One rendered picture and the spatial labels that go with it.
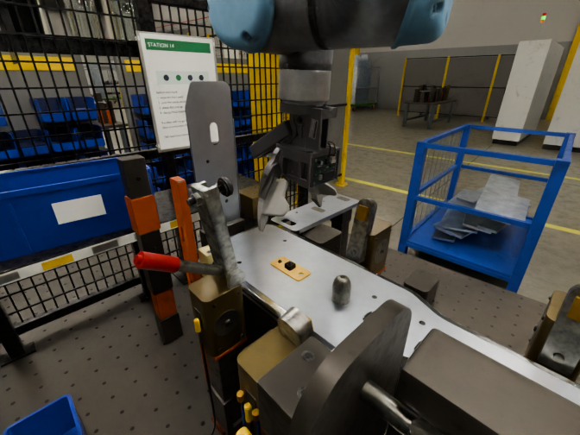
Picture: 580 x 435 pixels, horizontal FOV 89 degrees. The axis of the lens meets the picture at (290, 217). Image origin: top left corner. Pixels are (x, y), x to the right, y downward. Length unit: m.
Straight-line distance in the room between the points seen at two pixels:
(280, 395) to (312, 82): 0.36
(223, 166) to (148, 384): 0.54
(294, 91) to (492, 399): 0.38
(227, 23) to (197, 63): 0.68
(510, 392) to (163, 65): 0.95
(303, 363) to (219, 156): 0.55
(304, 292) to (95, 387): 0.56
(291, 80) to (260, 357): 0.35
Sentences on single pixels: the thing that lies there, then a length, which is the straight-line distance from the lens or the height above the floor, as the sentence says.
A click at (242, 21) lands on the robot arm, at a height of 1.39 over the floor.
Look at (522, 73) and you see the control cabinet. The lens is 8.15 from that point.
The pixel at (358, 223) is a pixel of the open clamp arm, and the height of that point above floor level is 1.07.
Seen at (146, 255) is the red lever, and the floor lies 1.15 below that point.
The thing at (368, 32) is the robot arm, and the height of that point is 1.38.
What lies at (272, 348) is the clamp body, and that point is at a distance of 0.37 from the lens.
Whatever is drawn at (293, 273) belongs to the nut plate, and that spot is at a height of 1.00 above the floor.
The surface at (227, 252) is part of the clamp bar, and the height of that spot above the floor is 1.11.
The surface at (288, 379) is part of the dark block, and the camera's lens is 0.28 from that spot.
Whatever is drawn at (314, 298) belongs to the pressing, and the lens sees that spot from 0.53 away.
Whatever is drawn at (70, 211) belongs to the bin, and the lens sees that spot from 0.75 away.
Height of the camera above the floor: 1.35
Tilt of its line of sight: 25 degrees down
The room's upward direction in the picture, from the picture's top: straight up
